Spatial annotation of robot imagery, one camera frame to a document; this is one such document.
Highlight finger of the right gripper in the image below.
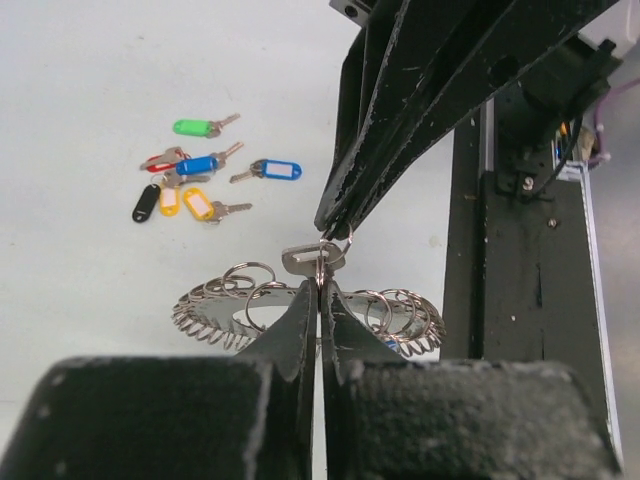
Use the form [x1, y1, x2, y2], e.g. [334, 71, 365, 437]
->
[314, 1, 470, 231]

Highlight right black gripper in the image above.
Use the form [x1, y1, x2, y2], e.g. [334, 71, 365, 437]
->
[329, 1, 622, 239]

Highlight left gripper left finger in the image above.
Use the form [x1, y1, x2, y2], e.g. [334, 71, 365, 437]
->
[0, 277, 319, 480]

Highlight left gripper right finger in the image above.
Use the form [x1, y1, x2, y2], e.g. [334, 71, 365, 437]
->
[321, 281, 622, 479]

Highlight round metal keyring disc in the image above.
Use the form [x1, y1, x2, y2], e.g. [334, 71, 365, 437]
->
[171, 262, 446, 358]

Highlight black tag key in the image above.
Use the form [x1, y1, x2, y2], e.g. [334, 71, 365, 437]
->
[132, 183, 161, 223]
[281, 229, 353, 277]

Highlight green tag key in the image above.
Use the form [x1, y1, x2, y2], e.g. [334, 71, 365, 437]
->
[172, 113, 241, 138]

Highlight yellow tag key lower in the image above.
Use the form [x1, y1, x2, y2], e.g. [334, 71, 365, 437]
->
[182, 188, 253, 224]

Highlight yellow tag key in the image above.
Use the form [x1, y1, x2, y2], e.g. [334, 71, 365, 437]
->
[182, 188, 253, 224]
[159, 187, 180, 217]

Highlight red tag key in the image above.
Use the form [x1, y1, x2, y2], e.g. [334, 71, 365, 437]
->
[139, 147, 190, 173]

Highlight yellow tag key upper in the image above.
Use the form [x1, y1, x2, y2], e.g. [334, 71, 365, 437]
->
[159, 187, 180, 217]

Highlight white slotted cable duct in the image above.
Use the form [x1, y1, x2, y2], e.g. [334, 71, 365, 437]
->
[581, 167, 624, 467]

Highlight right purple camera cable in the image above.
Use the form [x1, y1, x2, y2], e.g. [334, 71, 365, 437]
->
[587, 77, 640, 171]

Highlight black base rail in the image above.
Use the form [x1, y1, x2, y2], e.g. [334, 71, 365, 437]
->
[440, 99, 608, 430]

